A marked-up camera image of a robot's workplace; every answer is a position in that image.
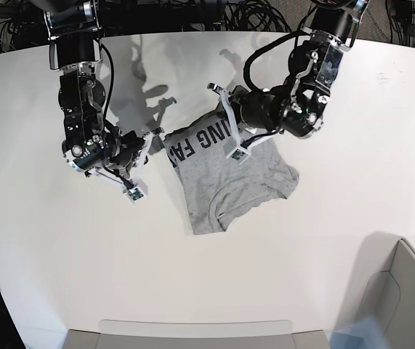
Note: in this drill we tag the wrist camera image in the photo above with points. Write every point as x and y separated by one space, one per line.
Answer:
136 193
239 154

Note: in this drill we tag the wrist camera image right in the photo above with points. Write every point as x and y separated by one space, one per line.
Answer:
239 154

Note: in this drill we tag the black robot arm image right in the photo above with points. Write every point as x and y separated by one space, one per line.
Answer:
296 106

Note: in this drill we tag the grey T-shirt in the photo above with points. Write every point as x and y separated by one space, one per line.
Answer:
218 189

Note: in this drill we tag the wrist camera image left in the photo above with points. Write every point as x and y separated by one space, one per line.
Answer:
136 193

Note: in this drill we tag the grey bin at bottom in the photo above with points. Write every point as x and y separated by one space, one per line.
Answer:
136 334

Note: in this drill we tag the grey bin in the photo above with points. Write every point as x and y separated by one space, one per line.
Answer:
386 316
136 334

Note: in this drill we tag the grey bin at right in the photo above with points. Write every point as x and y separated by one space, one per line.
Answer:
386 316

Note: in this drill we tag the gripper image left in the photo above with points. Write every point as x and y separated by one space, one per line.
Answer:
120 158

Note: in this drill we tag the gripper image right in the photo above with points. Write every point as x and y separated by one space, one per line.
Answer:
253 117

